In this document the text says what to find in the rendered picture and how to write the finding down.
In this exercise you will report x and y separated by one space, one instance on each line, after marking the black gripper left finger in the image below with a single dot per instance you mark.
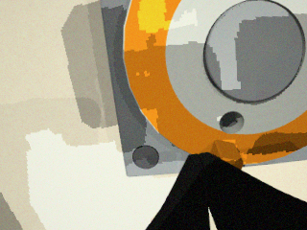
185 207

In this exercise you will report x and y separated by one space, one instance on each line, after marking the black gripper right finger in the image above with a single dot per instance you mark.
239 201

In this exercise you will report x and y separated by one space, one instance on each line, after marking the orange and grey round plate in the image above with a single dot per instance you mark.
163 42

